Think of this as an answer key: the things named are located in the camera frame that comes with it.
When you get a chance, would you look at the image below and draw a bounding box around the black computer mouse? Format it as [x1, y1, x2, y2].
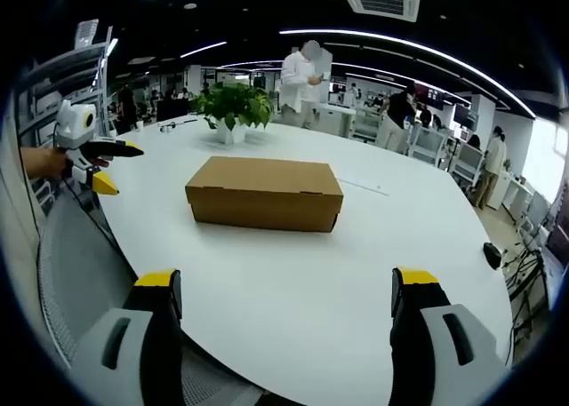
[483, 242, 503, 270]

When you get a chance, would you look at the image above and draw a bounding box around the person's left hand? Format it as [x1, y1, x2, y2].
[20, 146, 72, 179]

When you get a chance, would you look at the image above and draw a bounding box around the potted green plant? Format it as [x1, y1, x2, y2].
[190, 81, 275, 146]

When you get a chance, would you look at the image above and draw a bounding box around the brown cardboard shoe box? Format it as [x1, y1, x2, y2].
[184, 155, 345, 234]

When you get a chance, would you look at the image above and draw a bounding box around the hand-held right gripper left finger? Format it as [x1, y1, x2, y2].
[70, 268, 184, 406]

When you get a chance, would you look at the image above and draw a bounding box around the white office chair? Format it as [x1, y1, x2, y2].
[448, 142, 485, 189]
[407, 122, 453, 168]

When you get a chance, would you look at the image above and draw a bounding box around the grey mesh office chair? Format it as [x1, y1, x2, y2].
[36, 187, 268, 406]

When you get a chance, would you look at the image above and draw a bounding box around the grey metal shelf rack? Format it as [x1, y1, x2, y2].
[15, 19, 115, 152]

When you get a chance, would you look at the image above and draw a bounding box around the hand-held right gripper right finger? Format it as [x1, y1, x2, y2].
[388, 266, 508, 406]

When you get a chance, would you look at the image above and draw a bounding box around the black cable bundle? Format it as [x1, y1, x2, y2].
[504, 239, 550, 367]

